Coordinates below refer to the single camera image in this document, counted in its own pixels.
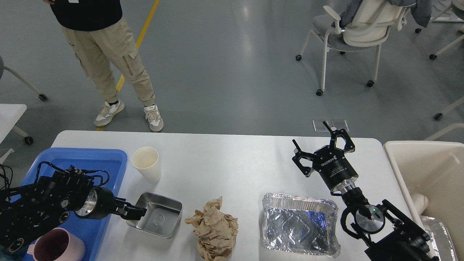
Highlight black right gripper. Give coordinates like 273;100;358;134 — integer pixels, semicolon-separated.
292;121;359;192

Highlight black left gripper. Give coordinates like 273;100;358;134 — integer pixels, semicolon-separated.
75;187;147;221

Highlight square steel tray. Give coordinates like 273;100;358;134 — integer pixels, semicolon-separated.
127;192;183;239

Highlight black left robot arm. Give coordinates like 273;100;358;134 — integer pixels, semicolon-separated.
0;162;146;256

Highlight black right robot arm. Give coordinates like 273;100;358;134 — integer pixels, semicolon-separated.
292;121;439;261

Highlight clear floor socket cover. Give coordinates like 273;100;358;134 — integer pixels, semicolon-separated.
312;119;350;132

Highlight blue plastic tray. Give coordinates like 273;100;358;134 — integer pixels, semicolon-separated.
8;148;128;261

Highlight white paper cup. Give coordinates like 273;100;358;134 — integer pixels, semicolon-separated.
131;146;161;182

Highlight aluminium foil container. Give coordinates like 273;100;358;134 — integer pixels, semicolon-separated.
262;192;341;258

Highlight crumpled brown paper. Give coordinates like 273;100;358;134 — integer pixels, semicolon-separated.
185;197;239;261

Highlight beige plastic bin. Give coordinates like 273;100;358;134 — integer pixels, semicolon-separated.
384;141;464;261

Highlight chair legs at right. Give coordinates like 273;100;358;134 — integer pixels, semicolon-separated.
415;0;464;142

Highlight chair base at left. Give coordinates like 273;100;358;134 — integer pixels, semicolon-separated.
0;56;48;102

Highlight white office chair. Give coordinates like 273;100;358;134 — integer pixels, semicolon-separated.
295;0;410;96

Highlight white side table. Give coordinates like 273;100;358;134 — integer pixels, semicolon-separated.
0;104;34;144

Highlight person in beige trousers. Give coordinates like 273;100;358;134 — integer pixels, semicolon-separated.
45;0;163;132

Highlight black cable at left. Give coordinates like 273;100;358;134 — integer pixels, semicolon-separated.
0;164;13;191

